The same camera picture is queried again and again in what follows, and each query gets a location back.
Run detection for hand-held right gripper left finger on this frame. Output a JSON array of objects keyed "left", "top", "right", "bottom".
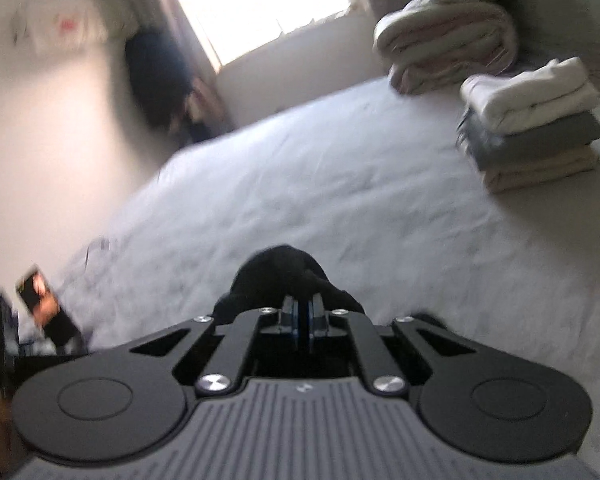
[{"left": 130, "top": 296, "right": 301, "bottom": 397}]

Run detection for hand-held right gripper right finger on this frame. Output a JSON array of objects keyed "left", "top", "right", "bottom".
[{"left": 305, "top": 294, "right": 478, "bottom": 397}]

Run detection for black garment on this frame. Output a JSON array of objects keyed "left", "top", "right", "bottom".
[{"left": 214, "top": 245, "right": 448, "bottom": 341}]

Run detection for pink hanging clothes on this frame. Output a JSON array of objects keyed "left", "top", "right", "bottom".
[{"left": 185, "top": 76, "right": 227, "bottom": 131}]

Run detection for dark hanging clothes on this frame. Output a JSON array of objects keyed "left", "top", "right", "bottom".
[{"left": 125, "top": 29, "right": 197, "bottom": 132}]

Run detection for bed with white sheet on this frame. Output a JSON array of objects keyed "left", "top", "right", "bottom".
[{"left": 20, "top": 76, "right": 600, "bottom": 480}]

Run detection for dark low furniture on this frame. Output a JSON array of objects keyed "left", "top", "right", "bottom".
[{"left": 180, "top": 115, "right": 227, "bottom": 145}]

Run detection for folded white pink quilt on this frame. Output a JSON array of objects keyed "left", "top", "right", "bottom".
[
  {"left": 387, "top": 55, "right": 518, "bottom": 96},
  {"left": 372, "top": 0, "right": 520, "bottom": 70}
]

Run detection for folded grey garment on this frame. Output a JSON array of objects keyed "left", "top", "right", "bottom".
[{"left": 455, "top": 109, "right": 600, "bottom": 172}]

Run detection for folded white garment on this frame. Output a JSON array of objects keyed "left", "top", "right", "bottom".
[{"left": 460, "top": 57, "right": 600, "bottom": 136}]

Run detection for bright window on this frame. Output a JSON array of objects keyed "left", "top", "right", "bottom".
[{"left": 172, "top": 0, "right": 362, "bottom": 67}]

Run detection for grey padded headboard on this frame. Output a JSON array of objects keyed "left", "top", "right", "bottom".
[{"left": 517, "top": 0, "right": 600, "bottom": 98}]

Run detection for thin dark cable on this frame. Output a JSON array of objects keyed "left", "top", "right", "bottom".
[{"left": 80, "top": 237, "right": 112, "bottom": 267}]

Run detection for white red printed wall cloth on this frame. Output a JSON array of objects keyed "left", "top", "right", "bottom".
[{"left": 11, "top": 0, "right": 109, "bottom": 57}]

